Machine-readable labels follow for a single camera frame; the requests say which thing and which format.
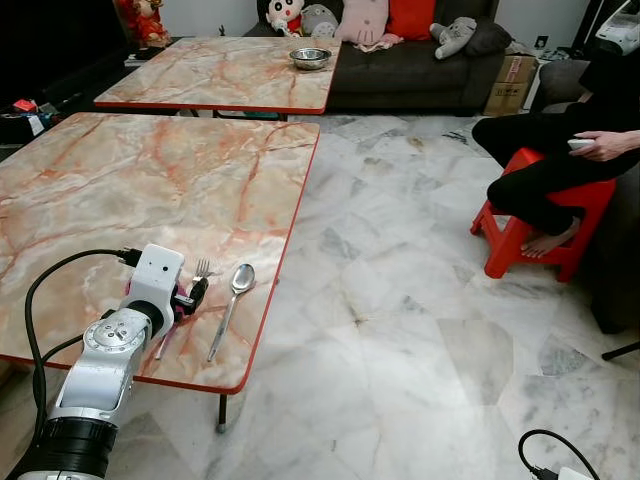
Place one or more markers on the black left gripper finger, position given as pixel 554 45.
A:
pixel 200 292

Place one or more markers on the white hand controller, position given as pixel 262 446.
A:
pixel 580 146

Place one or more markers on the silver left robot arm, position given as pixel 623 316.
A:
pixel 100 380

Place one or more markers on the person's left forearm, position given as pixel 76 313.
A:
pixel 634 141

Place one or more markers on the person's left hand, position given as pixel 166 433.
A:
pixel 608 145

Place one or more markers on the steel fork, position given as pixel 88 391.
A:
pixel 203 268

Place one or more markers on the steel spoon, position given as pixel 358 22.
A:
pixel 243 277

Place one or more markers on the marble-top folding table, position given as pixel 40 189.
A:
pixel 150 180
pixel 210 75

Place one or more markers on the dark armchair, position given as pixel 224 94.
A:
pixel 620 260

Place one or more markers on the black metal stand leg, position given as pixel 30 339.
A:
pixel 622 347

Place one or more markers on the black TV stand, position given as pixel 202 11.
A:
pixel 70 85

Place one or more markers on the red white small packet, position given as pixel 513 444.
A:
pixel 25 104

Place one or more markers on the large steel bowl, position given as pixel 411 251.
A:
pixel 310 60

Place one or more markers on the red gold figurine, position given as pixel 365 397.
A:
pixel 143 22

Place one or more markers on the black television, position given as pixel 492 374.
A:
pixel 50 45

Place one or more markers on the person in black clothes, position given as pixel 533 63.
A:
pixel 540 150

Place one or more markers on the cartoon boy plush doll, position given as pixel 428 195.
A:
pixel 285 15

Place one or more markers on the red plastic stool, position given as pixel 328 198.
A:
pixel 505 240

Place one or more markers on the round grey plush toy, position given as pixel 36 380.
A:
pixel 320 20

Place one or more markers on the dark grey sofa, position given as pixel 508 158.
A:
pixel 410 80

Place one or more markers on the white grey appliance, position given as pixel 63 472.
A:
pixel 620 32

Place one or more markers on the pink plush toy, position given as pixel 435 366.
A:
pixel 360 22

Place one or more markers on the grey upholstered seat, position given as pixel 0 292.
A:
pixel 562 80

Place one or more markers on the red cushion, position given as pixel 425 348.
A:
pixel 412 17

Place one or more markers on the brown cardboard box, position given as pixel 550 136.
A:
pixel 510 85

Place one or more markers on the grey plush bear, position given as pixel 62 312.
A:
pixel 455 37

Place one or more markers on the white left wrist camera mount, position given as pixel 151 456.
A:
pixel 155 280

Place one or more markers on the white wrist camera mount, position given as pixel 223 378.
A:
pixel 573 475
pixel 155 280

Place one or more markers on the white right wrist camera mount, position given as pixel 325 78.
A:
pixel 573 475

